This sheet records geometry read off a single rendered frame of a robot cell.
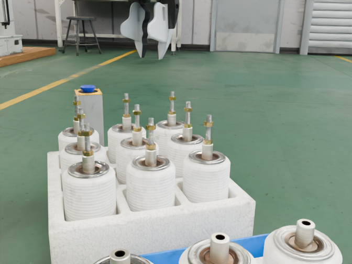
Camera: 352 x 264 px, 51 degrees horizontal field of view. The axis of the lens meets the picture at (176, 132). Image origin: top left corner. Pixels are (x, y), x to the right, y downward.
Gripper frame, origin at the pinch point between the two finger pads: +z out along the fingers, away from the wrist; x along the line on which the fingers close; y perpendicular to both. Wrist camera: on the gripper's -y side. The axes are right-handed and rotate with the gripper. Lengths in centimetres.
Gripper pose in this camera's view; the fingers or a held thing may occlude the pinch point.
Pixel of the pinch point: (153, 50)
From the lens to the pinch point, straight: 68.0
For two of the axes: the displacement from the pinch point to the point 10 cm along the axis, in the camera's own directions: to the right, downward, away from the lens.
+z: -0.2, 9.5, 3.0
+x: 8.4, 1.8, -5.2
